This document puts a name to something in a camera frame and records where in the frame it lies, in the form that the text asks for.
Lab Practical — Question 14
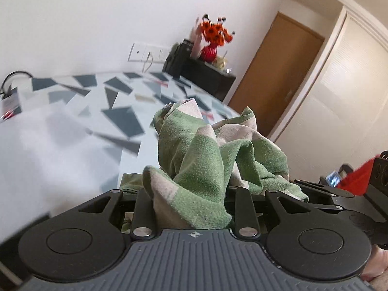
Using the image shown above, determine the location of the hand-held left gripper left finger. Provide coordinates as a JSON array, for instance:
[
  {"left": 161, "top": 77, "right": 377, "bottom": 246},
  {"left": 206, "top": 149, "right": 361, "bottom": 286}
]
[{"left": 68, "top": 188, "right": 159, "bottom": 239}]

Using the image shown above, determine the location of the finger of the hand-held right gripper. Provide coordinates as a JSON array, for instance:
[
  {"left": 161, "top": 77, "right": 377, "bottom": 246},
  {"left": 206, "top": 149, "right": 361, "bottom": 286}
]
[{"left": 294, "top": 174, "right": 364, "bottom": 210}]

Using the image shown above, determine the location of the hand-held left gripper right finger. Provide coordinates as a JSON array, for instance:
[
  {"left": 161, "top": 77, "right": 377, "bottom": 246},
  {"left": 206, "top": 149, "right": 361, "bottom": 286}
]
[{"left": 232, "top": 189, "right": 343, "bottom": 239}]

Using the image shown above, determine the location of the green beige patterned garment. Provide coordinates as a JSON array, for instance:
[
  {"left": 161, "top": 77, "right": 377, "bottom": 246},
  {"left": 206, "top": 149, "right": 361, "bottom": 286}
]
[{"left": 120, "top": 98, "right": 310, "bottom": 230}]

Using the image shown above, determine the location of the red cloth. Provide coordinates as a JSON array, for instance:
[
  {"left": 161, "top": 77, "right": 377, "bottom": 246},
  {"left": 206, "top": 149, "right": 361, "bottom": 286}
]
[{"left": 336, "top": 157, "right": 377, "bottom": 196}]

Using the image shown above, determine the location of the white wardrobe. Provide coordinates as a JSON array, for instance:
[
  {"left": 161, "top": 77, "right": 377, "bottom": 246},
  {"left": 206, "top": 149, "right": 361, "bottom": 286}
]
[{"left": 268, "top": 4, "right": 388, "bottom": 176}]

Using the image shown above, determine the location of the geometric patterned bed sheet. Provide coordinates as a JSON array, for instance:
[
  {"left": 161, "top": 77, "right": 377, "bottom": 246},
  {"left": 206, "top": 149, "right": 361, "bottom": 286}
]
[{"left": 0, "top": 71, "right": 243, "bottom": 243}]

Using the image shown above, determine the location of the wooden door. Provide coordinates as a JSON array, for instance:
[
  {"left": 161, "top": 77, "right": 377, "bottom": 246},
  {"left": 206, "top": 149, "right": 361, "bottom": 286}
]
[{"left": 223, "top": 11, "right": 326, "bottom": 138}]

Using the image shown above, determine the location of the black bedside cabinet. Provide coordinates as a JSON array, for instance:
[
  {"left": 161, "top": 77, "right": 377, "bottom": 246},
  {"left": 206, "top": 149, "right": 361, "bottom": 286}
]
[{"left": 180, "top": 57, "right": 237, "bottom": 103}]

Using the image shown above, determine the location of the gold ornament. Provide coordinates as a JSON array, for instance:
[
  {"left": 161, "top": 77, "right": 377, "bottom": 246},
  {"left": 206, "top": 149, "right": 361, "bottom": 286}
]
[{"left": 212, "top": 55, "right": 228, "bottom": 71}]

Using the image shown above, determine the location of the red vase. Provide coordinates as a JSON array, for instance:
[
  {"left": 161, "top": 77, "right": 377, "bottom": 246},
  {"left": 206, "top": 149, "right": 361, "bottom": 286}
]
[{"left": 198, "top": 43, "right": 219, "bottom": 64}]

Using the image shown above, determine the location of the white cable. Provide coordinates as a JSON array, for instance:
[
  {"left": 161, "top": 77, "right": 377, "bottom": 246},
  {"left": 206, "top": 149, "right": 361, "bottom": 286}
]
[{"left": 142, "top": 51, "right": 154, "bottom": 74}]

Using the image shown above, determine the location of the white wall socket panel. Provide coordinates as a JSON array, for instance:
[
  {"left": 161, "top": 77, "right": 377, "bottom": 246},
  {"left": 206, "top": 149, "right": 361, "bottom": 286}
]
[{"left": 128, "top": 42, "right": 172, "bottom": 64}]

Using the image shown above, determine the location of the black looped cable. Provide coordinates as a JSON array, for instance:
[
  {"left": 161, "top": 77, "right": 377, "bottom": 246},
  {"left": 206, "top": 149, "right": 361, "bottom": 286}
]
[{"left": 0, "top": 71, "right": 33, "bottom": 97}]

